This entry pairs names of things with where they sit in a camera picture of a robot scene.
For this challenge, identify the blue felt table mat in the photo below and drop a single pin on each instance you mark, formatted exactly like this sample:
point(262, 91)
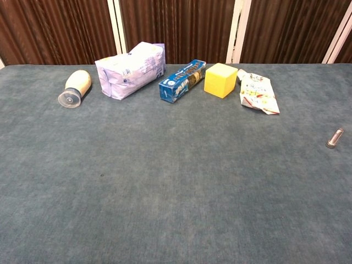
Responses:
point(165, 170)

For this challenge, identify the blue cookie box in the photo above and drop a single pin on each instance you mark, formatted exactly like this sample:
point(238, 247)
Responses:
point(178, 82)

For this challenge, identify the yellow foam cube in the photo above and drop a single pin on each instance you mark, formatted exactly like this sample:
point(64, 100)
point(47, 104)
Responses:
point(220, 81)

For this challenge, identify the white lilac tissue pack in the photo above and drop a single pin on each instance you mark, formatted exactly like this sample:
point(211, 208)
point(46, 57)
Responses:
point(129, 71)

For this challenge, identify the white crumpled snack bag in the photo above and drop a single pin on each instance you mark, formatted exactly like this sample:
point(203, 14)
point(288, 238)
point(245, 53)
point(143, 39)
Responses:
point(257, 93)

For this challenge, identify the brown pleated screen panel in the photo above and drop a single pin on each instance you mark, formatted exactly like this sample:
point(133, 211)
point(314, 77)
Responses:
point(178, 27)
point(347, 53)
point(55, 30)
point(288, 30)

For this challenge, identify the cream squeeze bottle clear cap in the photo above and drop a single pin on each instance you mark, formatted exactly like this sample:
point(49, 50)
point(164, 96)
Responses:
point(78, 82)

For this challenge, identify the white screen frame post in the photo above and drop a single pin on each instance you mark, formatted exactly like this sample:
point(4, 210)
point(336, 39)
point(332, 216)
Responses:
point(117, 27)
point(1, 63)
point(336, 41)
point(238, 27)

